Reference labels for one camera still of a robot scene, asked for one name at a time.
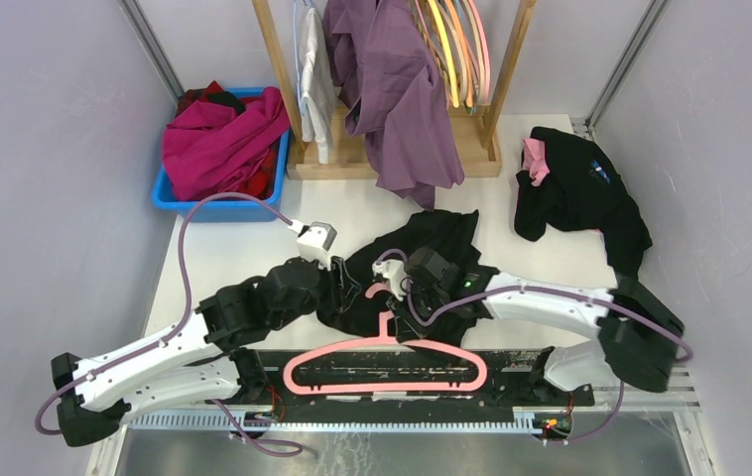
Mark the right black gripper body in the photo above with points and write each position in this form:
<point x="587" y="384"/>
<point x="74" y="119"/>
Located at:
<point x="405" y="309"/>

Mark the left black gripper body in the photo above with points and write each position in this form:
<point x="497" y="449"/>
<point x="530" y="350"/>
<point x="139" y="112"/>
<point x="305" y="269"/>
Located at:
<point x="331" y="288"/>

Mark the pink hanger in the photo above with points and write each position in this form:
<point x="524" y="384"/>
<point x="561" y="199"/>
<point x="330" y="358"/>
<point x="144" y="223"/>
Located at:
<point x="483" y="53"/>
<point x="384" y="364"/>

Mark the white skirt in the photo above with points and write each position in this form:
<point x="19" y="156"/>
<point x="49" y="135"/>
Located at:
<point x="316" y="92"/>

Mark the purple garment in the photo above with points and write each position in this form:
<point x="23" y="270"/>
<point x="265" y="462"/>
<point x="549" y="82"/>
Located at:
<point x="395" y="97"/>

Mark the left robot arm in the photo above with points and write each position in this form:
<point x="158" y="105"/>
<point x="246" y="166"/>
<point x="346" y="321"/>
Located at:
<point x="205" y="356"/>

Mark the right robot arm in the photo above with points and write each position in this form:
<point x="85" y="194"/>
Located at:
<point x="628" y="332"/>

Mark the wooden hanger rack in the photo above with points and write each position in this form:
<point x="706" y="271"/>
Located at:
<point x="474" y="134"/>

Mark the orange hanger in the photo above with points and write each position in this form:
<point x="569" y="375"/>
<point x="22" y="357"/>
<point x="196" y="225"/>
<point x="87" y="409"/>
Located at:
<point x="466" y="68"/>

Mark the yellow hanger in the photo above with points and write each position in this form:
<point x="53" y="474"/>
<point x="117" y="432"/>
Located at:
<point x="443" y="39"/>

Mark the blue plastic bin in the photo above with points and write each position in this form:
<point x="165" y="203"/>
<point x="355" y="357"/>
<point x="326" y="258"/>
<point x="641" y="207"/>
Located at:
<point x="225" y="140"/>

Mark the magenta garment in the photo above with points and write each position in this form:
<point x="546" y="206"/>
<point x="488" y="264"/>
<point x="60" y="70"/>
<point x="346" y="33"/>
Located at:
<point x="218" y="144"/>

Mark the pink garment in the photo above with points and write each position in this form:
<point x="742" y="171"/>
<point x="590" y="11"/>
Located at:
<point x="535" y="161"/>

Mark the black garment pile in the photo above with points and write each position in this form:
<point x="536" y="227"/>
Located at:
<point x="582" y="192"/>

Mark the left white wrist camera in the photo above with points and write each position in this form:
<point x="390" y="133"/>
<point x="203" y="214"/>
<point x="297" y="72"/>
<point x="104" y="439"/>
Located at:
<point x="314" y="242"/>

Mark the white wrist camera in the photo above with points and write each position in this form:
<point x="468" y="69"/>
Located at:
<point x="314" y="242"/>
<point x="392" y="277"/>

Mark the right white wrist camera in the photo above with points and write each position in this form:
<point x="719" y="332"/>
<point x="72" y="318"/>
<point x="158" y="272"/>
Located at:
<point x="392" y="277"/>

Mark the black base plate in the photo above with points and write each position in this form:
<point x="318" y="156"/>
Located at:
<point x="513" y="385"/>

